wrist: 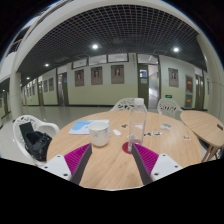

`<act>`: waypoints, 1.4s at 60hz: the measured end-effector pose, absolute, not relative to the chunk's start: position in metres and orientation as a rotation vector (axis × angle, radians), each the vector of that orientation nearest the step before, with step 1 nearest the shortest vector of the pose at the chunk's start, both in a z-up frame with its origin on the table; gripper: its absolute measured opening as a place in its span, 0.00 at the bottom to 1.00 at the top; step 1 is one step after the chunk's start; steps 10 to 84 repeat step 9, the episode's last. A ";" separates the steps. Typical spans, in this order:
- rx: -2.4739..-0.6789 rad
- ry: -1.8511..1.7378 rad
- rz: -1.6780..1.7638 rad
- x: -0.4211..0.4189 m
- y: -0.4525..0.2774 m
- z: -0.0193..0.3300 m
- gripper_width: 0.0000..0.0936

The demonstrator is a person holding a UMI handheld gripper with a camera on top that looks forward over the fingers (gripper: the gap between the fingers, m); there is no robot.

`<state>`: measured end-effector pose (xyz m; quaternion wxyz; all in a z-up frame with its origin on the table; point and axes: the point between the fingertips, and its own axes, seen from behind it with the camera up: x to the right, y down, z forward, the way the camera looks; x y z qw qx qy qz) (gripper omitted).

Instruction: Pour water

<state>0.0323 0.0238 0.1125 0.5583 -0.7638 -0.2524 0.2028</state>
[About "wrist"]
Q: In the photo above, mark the white ceramic mug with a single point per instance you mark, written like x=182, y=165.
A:
x=99, y=135

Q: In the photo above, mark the black phone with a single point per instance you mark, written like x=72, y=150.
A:
x=220, y=127

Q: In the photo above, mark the small clear wrapper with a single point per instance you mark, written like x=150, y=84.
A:
x=187, y=137

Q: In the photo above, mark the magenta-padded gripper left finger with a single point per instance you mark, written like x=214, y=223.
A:
x=55, y=165

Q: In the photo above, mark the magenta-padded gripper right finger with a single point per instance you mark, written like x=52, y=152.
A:
x=166, y=165

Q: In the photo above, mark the clear plastic packet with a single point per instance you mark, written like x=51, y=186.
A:
x=165, y=126

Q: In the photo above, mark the dark small wrappers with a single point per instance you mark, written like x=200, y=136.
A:
x=155, y=133

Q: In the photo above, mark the blue and white paper booklet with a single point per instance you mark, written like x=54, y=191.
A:
x=80, y=127

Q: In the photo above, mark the round wooden side table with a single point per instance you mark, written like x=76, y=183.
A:
x=200, y=125

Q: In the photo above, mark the green exit sign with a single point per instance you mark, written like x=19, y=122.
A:
x=168, y=96

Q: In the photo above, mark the small white card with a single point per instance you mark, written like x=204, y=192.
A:
x=117, y=132

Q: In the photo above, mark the white plastic lattice chair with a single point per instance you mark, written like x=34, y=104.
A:
x=46, y=128
x=168, y=108
x=122, y=105

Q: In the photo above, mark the round ceiling lights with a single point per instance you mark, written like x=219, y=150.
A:
x=95, y=46

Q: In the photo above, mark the framed wall portraits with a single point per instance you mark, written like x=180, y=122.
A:
x=117, y=74

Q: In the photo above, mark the black bag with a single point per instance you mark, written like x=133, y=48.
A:
x=38, y=143

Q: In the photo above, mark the clear plastic bottle white cap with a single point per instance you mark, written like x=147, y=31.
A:
x=137, y=123

